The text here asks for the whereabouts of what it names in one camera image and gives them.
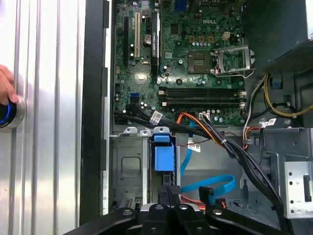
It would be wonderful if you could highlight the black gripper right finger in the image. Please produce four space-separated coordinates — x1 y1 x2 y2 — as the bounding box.
168 185 292 235

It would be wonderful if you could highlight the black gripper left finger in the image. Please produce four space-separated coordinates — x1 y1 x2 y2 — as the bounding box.
62 185 173 235

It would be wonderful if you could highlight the hard disk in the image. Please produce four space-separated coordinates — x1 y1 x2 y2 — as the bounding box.
148 126 182 205

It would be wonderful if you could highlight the round black tool blue ring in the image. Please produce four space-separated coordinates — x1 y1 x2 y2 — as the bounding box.
0 96 25 130

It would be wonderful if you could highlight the metal disk bay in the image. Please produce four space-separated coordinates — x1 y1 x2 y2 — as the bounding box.
110 126 183 213

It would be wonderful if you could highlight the person's hand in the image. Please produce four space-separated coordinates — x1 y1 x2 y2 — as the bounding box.
0 65 20 106

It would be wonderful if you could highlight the grey metal drive cage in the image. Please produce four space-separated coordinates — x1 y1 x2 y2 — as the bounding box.
261 127 313 219

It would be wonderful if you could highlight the black RAM slot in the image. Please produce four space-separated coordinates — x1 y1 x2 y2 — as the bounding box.
158 86 246 93
158 100 246 108
158 91 246 97
158 95 246 103

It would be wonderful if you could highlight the black PC case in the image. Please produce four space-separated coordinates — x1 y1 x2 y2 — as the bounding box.
79 0 313 235

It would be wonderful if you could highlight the blue plastic clip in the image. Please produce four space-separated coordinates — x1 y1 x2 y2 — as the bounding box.
272 70 284 89

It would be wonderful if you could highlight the metal socket cover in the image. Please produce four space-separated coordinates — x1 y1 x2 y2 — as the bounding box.
213 45 255 75

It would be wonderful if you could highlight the black expansion slot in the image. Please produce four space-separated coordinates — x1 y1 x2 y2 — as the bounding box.
123 16 131 69

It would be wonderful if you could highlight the beige expansion slot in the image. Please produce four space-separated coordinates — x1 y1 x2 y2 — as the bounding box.
134 12 142 60

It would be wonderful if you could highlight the green motherboard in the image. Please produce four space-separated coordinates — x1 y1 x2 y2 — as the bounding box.
112 0 247 127

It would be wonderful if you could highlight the grey power supply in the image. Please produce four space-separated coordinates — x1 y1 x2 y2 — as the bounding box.
241 0 313 71

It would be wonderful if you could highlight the red orange power wire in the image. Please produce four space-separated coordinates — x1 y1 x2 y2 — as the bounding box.
180 193 228 212

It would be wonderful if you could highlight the blue flat data wire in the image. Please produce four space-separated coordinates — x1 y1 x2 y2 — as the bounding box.
179 119 237 214

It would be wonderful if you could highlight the black cable bundle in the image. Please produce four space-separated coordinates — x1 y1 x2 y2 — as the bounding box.
113 102 294 235

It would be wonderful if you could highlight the multicolour power wire bundle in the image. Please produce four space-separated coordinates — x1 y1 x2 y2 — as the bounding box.
242 80 267 150

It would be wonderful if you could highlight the yellow wire bundle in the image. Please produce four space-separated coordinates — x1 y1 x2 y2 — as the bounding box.
263 73 313 118

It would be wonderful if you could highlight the locking lever wire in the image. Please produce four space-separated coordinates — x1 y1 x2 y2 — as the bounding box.
214 68 255 79

